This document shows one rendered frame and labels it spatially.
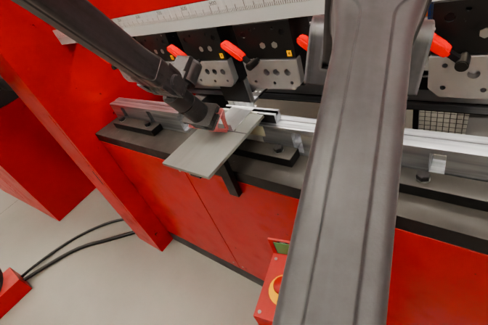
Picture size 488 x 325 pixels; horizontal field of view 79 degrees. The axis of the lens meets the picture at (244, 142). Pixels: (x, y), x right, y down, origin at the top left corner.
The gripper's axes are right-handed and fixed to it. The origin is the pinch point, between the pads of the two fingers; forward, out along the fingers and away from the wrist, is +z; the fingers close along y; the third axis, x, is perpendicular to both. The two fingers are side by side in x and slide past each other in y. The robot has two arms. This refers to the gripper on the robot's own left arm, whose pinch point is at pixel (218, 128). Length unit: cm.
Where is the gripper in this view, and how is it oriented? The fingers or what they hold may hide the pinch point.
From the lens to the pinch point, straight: 85.8
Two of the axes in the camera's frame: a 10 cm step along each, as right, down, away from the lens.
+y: -8.0, -1.5, 5.9
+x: -3.4, 9.1, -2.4
